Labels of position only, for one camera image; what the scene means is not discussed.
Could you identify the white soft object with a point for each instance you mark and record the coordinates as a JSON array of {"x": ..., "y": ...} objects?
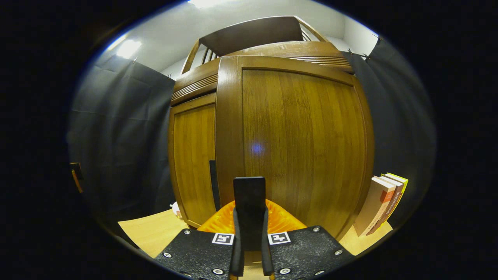
[{"x": 176, "y": 210}]

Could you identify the wooden double-door shoe cabinet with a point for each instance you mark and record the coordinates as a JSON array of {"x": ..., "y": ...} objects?
[{"x": 253, "y": 33}]

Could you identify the white book with orange label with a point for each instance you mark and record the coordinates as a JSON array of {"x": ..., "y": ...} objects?
[{"x": 371, "y": 210}]

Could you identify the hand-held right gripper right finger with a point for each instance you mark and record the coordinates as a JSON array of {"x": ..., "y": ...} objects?
[{"x": 307, "y": 252}]

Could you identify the wooden shoe cabinet door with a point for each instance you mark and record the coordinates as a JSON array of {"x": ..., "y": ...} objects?
[
  {"x": 192, "y": 155},
  {"x": 303, "y": 136}
]

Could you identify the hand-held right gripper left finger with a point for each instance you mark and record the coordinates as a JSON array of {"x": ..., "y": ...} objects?
[{"x": 194, "y": 252}]

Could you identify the large ceiling light panel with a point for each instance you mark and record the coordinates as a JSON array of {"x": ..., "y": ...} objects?
[{"x": 202, "y": 3}]

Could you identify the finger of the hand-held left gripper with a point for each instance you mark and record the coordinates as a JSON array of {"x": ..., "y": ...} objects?
[{"x": 76, "y": 175}]

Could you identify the white and red book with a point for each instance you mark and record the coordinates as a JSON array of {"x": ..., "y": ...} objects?
[{"x": 395, "y": 202}]

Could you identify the yellow book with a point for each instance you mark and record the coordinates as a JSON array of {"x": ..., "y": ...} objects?
[{"x": 401, "y": 188}]

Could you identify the small ceiling light panel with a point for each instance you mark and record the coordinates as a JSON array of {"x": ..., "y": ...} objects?
[{"x": 128, "y": 48}]

